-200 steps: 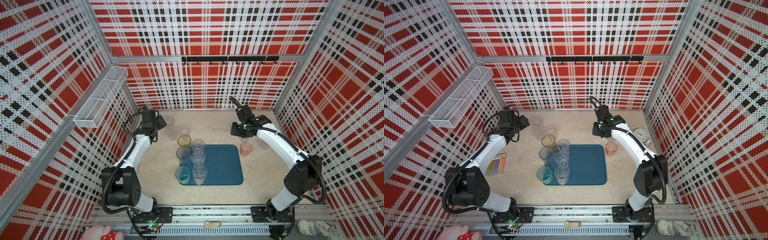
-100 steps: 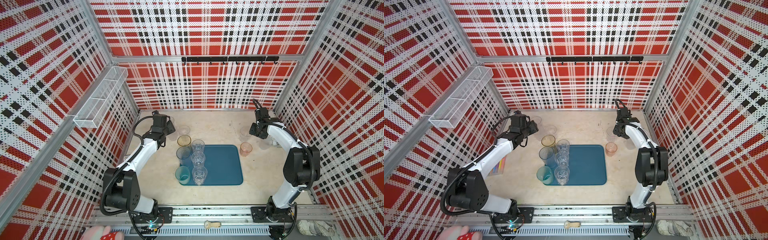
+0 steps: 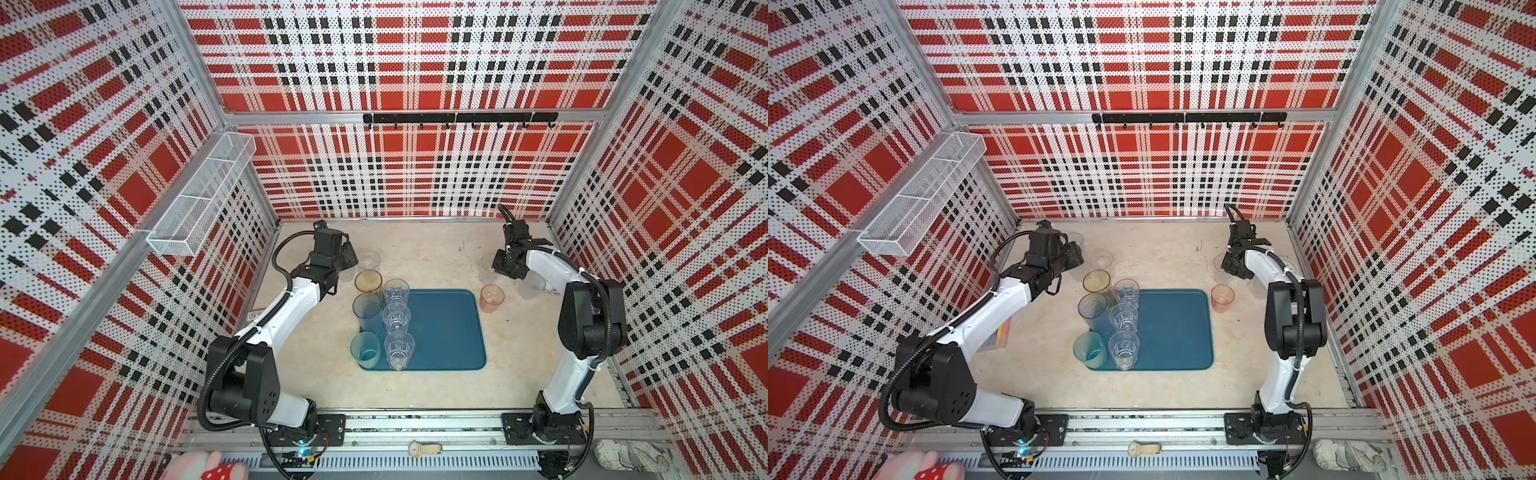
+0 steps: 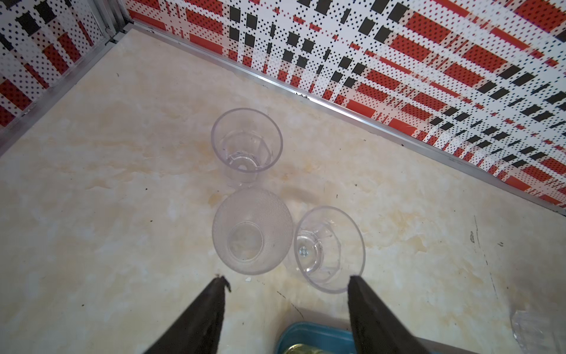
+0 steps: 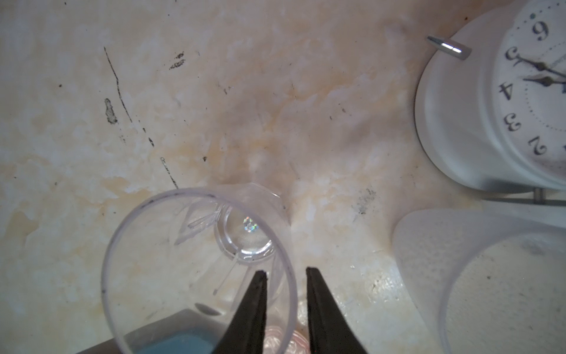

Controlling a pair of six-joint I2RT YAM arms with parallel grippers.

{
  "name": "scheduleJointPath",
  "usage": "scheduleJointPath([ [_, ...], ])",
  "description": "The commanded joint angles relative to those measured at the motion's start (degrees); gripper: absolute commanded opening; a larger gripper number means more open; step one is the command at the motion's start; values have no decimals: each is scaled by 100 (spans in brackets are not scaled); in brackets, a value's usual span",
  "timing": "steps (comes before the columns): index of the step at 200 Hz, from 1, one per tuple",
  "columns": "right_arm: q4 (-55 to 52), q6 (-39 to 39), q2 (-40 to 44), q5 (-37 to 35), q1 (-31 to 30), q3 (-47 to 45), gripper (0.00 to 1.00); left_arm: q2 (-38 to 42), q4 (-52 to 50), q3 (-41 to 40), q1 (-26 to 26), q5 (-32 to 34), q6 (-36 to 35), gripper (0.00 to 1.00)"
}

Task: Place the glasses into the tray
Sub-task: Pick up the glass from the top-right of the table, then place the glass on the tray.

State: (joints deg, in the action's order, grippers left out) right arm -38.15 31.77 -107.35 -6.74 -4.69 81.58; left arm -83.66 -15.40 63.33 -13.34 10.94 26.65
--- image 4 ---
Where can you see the yellow transparent plastic cup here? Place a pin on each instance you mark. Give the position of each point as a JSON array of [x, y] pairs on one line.
[[304, 349]]

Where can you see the clear cup beside frosted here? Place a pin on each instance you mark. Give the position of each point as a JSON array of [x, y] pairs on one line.
[[327, 248]]

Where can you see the frosted clear plastic cup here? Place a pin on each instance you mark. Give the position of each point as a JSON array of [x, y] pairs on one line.
[[252, 231]]

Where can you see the teal plastic tray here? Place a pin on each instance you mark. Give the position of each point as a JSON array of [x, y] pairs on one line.
[[325, 338]]

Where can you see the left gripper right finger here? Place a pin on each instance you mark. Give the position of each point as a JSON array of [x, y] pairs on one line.
[[375, 329]]

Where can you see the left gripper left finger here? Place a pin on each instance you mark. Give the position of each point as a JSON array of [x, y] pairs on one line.
[[198, 328]]

